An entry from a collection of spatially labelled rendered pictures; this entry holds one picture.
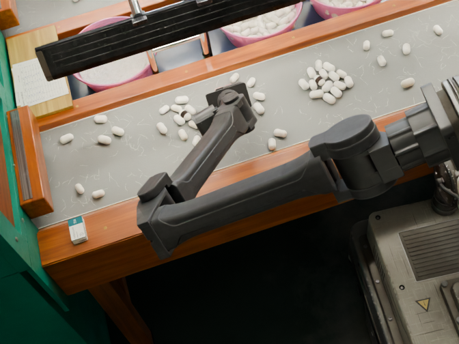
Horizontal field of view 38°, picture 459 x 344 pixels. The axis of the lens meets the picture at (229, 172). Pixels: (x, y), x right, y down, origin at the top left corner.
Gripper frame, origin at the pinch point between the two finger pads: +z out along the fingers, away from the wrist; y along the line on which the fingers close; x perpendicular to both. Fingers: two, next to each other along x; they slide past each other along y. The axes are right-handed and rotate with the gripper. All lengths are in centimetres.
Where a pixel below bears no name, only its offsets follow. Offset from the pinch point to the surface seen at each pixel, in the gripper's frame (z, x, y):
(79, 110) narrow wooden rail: 14.0, -5.9, 37.8
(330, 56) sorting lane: 11.2, 0.5, -32.2
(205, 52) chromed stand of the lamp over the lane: 16.8, -10.3, 0.0
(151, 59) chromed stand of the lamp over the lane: 14.2, -13.2, 14.8
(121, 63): 28.3, -13.4, 23.6
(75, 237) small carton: -17, 18, 45
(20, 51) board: 34, -25, 51
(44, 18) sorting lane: 48, -32, 43
